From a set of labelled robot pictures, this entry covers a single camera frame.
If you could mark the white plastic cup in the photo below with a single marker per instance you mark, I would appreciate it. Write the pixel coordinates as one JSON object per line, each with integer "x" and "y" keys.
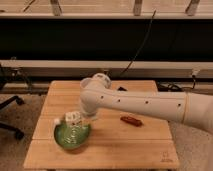
{"x": 84, "y": 82}

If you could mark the black smartphone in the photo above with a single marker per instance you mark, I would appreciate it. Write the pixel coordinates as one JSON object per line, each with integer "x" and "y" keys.
{"x": 121, "y": 89}

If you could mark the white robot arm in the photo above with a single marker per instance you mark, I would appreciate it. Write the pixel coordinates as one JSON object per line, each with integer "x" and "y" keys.
{"x": 191, "y": 109}

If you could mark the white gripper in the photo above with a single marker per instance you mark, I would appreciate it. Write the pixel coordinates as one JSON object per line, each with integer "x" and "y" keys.
{"x": 89, "y": 118}

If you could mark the clear bottle with white label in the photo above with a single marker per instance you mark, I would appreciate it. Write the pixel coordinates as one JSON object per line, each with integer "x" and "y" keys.
{"x": 69, "y": 120}

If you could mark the brown chocolate bar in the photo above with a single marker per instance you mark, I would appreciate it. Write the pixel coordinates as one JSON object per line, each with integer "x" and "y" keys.
{"x": 132, "y": 121}

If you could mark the black office chair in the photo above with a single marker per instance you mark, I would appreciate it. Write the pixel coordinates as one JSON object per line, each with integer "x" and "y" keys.
{"x": 6, "y": 123}

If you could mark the green ceramic bowl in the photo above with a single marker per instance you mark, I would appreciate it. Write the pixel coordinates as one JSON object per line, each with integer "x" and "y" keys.
{"x": 72, "y": 138}

